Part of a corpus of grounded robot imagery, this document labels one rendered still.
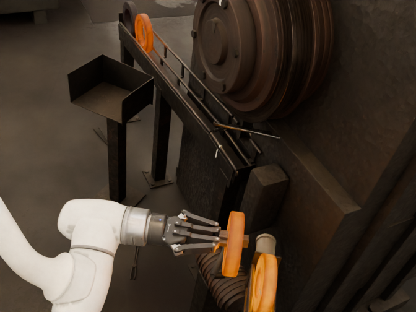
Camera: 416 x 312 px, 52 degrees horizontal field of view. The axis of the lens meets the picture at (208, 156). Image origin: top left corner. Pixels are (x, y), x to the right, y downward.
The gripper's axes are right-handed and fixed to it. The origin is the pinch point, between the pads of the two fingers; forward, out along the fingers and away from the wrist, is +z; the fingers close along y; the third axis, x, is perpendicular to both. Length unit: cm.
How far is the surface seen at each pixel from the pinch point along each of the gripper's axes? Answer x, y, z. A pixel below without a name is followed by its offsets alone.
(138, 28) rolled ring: -16, -132, -53
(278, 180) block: -5.2, -27.3, 12.4
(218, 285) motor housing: -33.4, -7.5, -0.8
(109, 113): -21, -69, -51
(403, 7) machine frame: 49, -27, 27
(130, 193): -81, -81, -48
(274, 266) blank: -7.0, 1.2, 11.1
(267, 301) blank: -11.0, 8.6, 10.0
